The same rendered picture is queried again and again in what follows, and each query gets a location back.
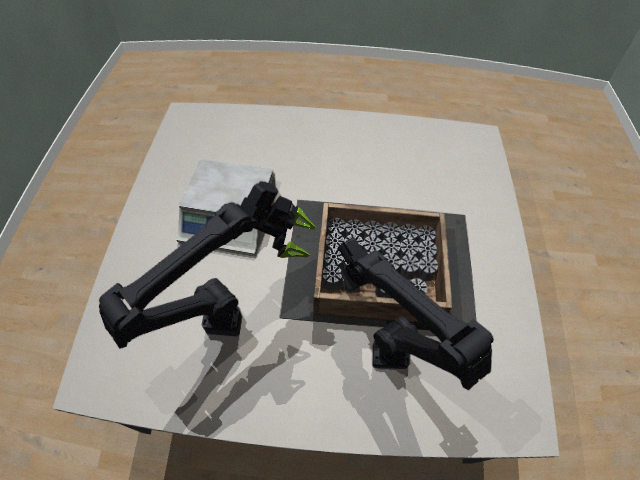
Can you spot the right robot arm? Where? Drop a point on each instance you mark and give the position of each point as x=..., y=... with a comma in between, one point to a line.
x=399, y=335

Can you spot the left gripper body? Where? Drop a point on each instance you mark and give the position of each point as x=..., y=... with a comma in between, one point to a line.
x=279, y=242

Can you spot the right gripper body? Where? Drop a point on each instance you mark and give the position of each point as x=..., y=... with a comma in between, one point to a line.
x=351, y=283

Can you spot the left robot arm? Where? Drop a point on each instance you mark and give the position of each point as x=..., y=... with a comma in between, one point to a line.
x=213, y=235

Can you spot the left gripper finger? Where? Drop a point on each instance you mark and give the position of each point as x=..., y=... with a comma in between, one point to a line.
x=293, y=247
x=301, y=214

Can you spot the dark grey mat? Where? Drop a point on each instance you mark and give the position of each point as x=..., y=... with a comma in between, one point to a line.
x=298, y=294

